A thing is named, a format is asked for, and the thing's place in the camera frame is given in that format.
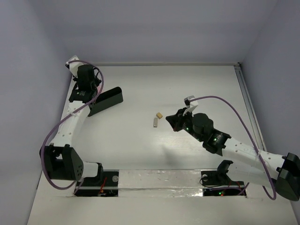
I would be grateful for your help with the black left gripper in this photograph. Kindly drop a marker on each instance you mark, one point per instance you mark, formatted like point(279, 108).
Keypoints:
point(78, 86)

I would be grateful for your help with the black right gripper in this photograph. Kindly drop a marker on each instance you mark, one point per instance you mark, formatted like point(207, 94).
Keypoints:
point(176, 120)

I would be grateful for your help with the yellow eraser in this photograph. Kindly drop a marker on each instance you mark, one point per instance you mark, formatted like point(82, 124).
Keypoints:
point(159, 115)

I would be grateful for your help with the grey eraser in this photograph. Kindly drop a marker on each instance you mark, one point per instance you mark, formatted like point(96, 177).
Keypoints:
point(155, 122)

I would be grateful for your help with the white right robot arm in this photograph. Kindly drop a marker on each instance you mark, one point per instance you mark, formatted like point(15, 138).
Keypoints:
point(242, 162)

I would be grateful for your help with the black pen holder box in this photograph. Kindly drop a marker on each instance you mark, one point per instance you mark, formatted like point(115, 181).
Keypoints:
point(106, 100)

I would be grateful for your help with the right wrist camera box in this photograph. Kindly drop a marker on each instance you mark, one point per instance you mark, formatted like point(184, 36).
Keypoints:
point(191, 103)

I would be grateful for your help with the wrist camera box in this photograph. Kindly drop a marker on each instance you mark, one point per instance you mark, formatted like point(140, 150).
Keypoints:
point(191, 103)
point(72, 64)

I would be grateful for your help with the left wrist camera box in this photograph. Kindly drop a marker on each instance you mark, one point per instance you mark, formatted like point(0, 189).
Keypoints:
point(72, 64)

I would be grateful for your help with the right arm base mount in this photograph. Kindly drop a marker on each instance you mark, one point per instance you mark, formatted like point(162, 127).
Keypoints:
point(217, 183)

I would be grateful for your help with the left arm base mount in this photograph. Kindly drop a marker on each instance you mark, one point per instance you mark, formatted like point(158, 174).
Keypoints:
point(106, 186)

